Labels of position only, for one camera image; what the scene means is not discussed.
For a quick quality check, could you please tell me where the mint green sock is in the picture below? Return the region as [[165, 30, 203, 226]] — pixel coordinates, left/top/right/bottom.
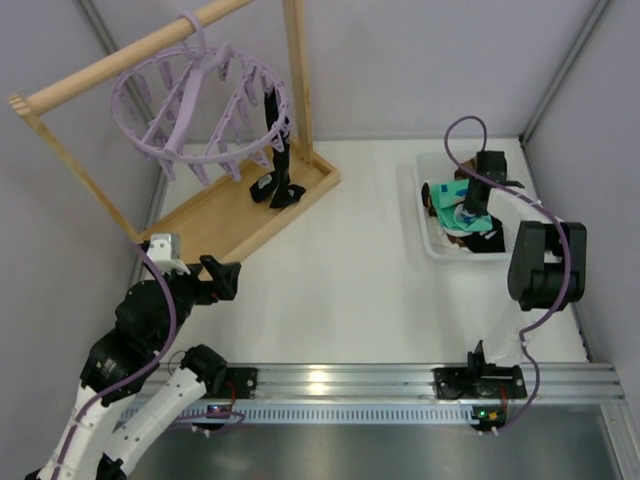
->
[[430, 179, 469, 208], [436, 203, 493, 236]]

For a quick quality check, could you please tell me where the black sport sock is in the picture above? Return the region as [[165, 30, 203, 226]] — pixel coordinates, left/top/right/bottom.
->
[[250, 90, 282, 203], [264, 90, 306, 209]]

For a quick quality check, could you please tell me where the purple round clip hanger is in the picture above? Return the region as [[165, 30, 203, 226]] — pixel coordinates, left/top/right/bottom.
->
[[109, 12, 290, 185]]

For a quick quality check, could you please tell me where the brown striped sock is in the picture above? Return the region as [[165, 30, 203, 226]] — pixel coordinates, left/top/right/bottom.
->
[[454, 157, 477, 180]]

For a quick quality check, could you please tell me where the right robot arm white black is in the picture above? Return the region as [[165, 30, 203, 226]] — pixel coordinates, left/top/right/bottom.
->
[[464, 149, 587, 399]]

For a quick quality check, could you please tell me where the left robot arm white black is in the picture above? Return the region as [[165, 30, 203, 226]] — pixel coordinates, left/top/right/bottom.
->
[[29, 255, 241, 479]]

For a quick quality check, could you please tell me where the mint green sock in basket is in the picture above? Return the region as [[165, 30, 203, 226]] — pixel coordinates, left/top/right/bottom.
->
[[430, 179, 469, 208]]

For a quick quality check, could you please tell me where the black white striped sock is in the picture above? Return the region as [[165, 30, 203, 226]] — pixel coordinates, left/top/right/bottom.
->
[[463, 225, 505, 254]]

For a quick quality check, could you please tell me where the wooden hanging rack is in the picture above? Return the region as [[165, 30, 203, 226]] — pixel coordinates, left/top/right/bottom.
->
[[8, 1, 340, 262]]

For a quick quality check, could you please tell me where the white plastic basket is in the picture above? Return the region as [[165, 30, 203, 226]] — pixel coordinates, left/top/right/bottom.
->
[[412, 150, 517, 263]]

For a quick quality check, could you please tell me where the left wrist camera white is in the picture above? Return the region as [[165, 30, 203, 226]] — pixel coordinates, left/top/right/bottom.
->
[[145, 233, 190, 275]]

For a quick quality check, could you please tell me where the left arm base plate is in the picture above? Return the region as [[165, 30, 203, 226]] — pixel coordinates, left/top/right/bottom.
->
[[217, 367, 259, 400]]

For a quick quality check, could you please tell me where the aluminium mounting rail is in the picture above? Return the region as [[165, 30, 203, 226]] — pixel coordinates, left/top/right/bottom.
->
[[124, 363, 626, 401]]

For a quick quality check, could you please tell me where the white slotted cable duct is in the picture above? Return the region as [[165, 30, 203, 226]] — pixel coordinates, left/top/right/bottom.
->
[[119, 404, 506, 426]]

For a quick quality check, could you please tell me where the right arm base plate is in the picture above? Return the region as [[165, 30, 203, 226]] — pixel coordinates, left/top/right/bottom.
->
[[434, 366, 527, 400]]

